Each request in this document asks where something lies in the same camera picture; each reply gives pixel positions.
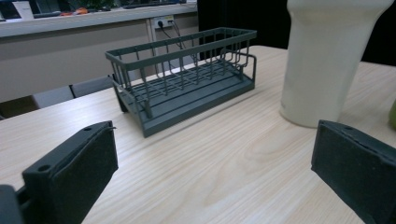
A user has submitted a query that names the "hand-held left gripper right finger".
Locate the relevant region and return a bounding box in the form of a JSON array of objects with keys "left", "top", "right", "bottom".
[{"left": 310, "top": 119, "right": 396, "bottom": 224}]

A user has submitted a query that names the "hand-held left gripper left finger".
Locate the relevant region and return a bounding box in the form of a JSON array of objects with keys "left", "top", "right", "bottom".
[{"left": 21, "top": 120, "right": 120, "bottom": 224}]

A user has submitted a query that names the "cream tumbler with straw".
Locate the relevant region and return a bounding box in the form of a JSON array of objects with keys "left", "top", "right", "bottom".
[{"left": 278, "top": 0, "right": 396, "bottom": 129}]

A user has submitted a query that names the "dark grey wire rack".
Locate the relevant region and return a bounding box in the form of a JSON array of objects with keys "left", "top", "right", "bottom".
[{"left": 105, "top": 27, "right": 258, "bottom": 138}]

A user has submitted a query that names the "grey chair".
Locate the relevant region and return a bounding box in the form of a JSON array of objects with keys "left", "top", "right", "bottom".
[
  {"left": 32, "top": 85, "right": 77, "bottom": 110},
  {"left": 69, "top": 76, "right": 115, "bottom": 99}
]

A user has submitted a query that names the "beige office desk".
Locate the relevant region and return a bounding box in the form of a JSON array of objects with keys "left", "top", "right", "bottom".
[{"left": 0, "top": 2, "right": 200, "bottom": 104}]

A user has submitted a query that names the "orange object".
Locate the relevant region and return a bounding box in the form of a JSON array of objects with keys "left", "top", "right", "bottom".
[{"left": 60, "top": 7, "right": 90, "bottom": 17}]

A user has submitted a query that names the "white sign card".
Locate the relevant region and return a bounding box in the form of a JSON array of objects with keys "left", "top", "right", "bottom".
[{"left": 12, "top": 0, "right": 35, "bottom": 21}]

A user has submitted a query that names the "green plant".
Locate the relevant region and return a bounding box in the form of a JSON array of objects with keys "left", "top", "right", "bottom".
[{"left": 77, "top": 0, "right": 117, "bottom": 11}]

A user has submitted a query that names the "white power socket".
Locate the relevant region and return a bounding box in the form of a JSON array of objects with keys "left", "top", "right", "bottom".
[{"left": 153, "top": 14, "right": 176, "bottom": 30}]

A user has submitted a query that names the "black curtain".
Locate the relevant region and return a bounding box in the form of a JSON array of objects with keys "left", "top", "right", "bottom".
[{"left": 196, "top": 0, "right": 396, "bottom": 67}]

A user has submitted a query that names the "black power cable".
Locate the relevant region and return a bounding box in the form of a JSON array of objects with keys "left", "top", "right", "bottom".
[
  {"left": 170, "top": 20, "right": 184, "bottom": 41},
  {"left": 158, "top": 21, "right": 185, "bottom": 50}
]

